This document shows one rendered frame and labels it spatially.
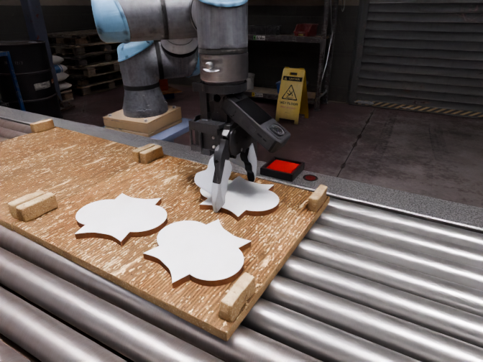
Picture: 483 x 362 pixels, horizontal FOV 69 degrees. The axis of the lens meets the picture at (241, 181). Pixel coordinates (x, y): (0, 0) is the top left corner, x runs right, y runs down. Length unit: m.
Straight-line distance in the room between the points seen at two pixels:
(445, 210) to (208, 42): 0.51
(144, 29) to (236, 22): 0.16
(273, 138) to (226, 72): 0.12
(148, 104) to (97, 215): 0.66
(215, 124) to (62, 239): 0.29
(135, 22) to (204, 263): 0.38
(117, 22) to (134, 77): 0.60
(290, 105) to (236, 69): 3.68
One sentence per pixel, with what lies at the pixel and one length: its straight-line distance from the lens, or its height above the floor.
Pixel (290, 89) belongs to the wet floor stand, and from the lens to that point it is 4.22.
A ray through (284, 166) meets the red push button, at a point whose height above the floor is 0.93.
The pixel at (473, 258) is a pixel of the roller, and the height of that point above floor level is 0.91.
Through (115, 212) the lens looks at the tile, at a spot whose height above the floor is 0.95.
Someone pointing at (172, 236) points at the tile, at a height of 0.95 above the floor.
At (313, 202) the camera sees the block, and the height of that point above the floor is 0.95.
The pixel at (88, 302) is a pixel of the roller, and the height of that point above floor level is 0.92.
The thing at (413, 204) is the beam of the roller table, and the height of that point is 0.91.
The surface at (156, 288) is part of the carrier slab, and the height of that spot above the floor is 0.94.
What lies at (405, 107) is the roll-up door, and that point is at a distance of 5.18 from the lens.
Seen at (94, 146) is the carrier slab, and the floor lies 0.94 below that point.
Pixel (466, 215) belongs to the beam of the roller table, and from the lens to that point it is 0.74.
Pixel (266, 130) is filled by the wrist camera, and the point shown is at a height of 1.08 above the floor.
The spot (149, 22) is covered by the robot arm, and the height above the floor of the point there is 1.23.
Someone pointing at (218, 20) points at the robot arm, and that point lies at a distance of 0.53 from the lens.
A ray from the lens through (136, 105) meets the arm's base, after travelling 1.21.
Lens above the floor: 1.25
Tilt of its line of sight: 27 degrees down
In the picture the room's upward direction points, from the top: straight up
